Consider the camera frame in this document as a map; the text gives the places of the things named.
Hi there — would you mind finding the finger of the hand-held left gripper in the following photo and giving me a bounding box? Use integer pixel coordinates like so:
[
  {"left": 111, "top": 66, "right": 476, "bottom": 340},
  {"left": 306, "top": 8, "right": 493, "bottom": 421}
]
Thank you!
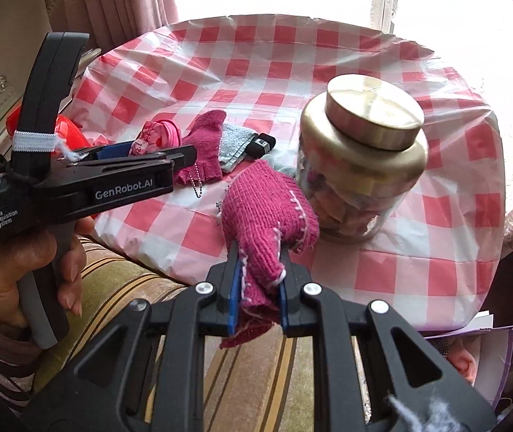
[
  {"left": 95, "top": 141, "right": 135, "bottom": 159},
  {"left": 76, "top": 145, "right": 198, "bottom": 175}
]

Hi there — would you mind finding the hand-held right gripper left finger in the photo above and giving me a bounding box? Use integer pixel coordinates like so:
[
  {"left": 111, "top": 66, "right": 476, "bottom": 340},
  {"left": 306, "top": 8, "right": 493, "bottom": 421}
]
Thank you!
[{"left": 31, "top": 243, "right": 246, "bottom": 432}]

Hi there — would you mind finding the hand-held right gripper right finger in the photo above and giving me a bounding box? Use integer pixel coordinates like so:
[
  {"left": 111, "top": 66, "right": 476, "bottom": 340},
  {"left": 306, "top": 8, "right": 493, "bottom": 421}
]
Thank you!
[{"left": 279, "top": 248, "right": 496, "bottom": 432}]

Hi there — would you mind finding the pink floral fabric bundle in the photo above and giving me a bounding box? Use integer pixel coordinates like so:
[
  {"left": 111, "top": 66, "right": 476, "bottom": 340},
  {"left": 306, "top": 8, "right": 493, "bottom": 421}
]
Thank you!
[{"left": 129, "top": 118, "right": 182, "bottom": 157}]

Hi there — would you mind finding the magenta knit glove white stitching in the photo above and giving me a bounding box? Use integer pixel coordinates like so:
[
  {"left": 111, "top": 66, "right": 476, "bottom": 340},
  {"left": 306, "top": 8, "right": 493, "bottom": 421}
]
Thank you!
[{"left": 218, "top": 158, "right": 320, "bottom": 349}]

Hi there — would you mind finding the purple cardboard box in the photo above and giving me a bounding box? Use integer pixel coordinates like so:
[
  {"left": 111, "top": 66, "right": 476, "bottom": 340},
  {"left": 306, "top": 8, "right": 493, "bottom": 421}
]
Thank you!
[{"left": 423, "top": 310, "right": 513, "bottom": 409}]

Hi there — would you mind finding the person's left hand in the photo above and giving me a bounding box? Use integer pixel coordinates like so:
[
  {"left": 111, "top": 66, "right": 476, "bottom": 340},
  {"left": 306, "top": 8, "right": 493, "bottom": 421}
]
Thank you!
[{"left": 0, "top": 216, "right": 87, "bottom": 329}]

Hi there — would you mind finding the red plastic object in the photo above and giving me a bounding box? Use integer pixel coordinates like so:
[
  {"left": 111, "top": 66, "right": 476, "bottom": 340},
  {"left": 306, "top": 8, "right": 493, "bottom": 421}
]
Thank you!
[{"left": 6, "top": 103, "right": 92, "bottom": 153}]

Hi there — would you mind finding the grey blue cloth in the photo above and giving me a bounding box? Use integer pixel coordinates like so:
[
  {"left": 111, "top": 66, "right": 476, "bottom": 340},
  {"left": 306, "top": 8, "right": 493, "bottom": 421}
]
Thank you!
[{"left": 218, "top": 123, "right": 258, "bottom": 174}]

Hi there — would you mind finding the beige striped sofa blanket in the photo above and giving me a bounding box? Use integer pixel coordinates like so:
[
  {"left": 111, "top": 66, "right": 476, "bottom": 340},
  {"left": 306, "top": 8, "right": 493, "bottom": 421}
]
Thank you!
[{"left": 31, "top": 234, "right": 370, "bottom": 432}]

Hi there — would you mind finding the small black object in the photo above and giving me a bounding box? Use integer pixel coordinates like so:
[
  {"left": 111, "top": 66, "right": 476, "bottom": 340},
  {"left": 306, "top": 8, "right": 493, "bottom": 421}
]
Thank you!
[{"left": 247, "top": 132, "right": 277, "bottom": 159}]

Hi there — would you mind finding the pale blue cloth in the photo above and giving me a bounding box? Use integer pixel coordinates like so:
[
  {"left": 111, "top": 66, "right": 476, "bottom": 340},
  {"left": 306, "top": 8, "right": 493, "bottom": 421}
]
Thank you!
[{"left": 268, "top": 158, "right": 299, "bottom": 177}]

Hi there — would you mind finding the red white checked tablecloth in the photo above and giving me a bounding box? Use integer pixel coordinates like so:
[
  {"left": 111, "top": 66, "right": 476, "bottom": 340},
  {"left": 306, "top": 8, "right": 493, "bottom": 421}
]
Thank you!
[{"left": 65, "top": 13, "right": 507, "bottom": 330}]

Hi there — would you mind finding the pink curtain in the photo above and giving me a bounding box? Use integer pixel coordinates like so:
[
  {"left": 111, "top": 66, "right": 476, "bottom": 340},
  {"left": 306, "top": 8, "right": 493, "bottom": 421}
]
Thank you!
[{"left": 40, "top": 0, "right": 182, "bottom": 55}]

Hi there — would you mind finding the glass jar with gold lid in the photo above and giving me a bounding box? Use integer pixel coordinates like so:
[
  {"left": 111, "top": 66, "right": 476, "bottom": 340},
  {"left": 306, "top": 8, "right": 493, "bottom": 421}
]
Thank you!
[{"left": 297, "top": 73, "right": 429, "bottom": 244}]

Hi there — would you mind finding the metal ball chain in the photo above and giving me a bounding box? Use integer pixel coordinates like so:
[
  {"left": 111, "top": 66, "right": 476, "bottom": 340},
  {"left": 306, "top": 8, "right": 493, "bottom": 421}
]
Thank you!
[{"left": 189, "top": 162, "right": 206, "bottom": 199}]

